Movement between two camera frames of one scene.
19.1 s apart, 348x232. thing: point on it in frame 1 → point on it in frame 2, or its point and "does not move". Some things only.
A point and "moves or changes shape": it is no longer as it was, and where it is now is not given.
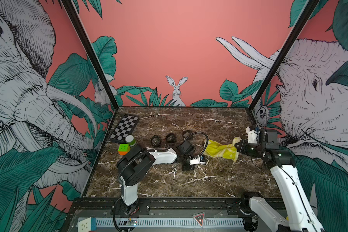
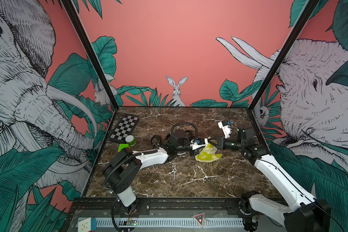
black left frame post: (92, 52) does not move
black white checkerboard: (124, 128) does not move
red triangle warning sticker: (200, 218) does not move
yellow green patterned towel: (229, 151) moves or changes shape
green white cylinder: (130, 139) does not move
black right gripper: (245, 144) → (222, 142)
